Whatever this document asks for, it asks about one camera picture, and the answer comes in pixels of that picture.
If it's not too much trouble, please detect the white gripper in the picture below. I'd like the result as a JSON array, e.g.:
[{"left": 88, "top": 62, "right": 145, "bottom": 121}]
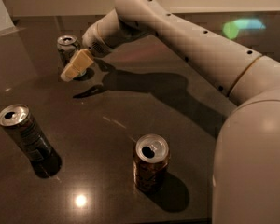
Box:
[{"left": 60, "top": 8, "right": 129, "bottom": 82}]

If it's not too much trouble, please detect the green white 7up can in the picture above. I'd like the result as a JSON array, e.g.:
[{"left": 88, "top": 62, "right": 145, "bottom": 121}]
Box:
[{"left": 57, "top": 35, "right": 80, "bottom": 66}]

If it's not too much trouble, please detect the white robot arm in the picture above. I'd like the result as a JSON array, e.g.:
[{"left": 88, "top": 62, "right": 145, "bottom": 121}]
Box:
[{"left": 61, "top": 0, "right": 280, "bottom": 224}]

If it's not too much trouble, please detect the tall black energy drink can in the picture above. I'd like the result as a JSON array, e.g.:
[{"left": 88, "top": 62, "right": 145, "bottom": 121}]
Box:
[{"left": 0, "top": 104, "right": 52, "bottom": 162}]

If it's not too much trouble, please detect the brown soda can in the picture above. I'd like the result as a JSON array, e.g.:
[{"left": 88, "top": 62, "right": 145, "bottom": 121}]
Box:
[{"left": 133, "top": 134, "right": 170, "bottom": 194}]

